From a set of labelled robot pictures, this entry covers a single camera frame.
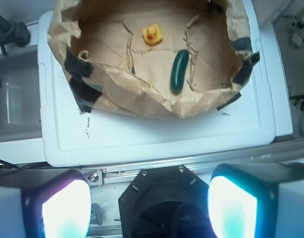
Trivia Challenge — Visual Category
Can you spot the white plastic bin lid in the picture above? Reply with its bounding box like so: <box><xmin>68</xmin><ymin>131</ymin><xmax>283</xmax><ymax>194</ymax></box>
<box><xmin>38</xmin><ymin>0</ymin><xmax>276</xmax><ymax>167</ymax></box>

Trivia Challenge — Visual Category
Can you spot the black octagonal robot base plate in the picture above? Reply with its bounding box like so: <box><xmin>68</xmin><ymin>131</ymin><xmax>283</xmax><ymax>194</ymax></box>
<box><xmin>119</xmin><ymin>165</ymin><xmax>215</xmax><ymax>238</ymax></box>

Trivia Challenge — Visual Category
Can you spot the silver corner bracket with bolt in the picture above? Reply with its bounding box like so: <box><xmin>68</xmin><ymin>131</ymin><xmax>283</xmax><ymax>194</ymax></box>
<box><xmin>85</xmin><ymin>170</ymin><xmax>104</xmax><ymax>186</ymax></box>

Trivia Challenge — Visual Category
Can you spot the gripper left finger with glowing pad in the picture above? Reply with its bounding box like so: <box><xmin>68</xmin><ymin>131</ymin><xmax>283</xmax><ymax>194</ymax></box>
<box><xmin>0</xmin><ymin>169</ymin><xmax>92</xmax><ymax>238</ymax></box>

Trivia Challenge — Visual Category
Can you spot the crumpled brown paper bag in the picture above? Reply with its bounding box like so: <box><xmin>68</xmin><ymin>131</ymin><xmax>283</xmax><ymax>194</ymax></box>
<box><xmin>48</xmin><ymin>0</ymin><xmax>260</xmax><ymax>119</ymax></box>

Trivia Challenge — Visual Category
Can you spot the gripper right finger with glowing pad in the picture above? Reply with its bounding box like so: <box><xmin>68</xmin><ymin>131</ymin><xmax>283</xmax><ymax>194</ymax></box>
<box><xmin>208</xmin><ymin>162</ymin><xmax>304</xmax><ymax>238</ymax></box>

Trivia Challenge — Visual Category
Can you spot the silver aluminium extrusion rail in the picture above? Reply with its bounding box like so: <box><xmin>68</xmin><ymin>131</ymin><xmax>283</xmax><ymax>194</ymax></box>
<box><xmin>72</xmin><ymin>139</ymin><xmax>304</xmax><ymax>187</ymax></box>

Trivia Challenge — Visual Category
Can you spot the dark green toy cucumber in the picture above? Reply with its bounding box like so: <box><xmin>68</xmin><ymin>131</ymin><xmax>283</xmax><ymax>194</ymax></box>
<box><xmin>170</xmin><ymin>50</ymin><xmax>189</xmax><ymax>94</ymax></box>

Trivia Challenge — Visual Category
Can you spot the yellow rubber duck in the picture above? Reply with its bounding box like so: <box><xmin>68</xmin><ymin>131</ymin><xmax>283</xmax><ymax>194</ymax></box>
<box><xmin>142</xmin><ymin>24</ymin><xmax>163</xmax><ymax>46</ymax></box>

